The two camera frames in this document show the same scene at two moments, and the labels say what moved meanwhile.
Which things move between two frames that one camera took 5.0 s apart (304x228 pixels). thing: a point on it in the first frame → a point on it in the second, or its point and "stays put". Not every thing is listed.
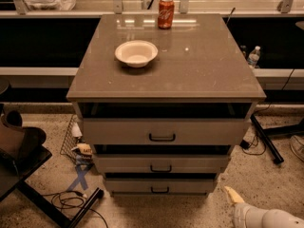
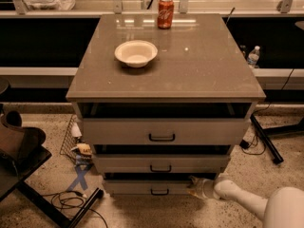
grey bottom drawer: (160, 186) stays put
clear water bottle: (254, 56) stays put
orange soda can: (165, 12) stays put
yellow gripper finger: (235, 197) → (195, 180)
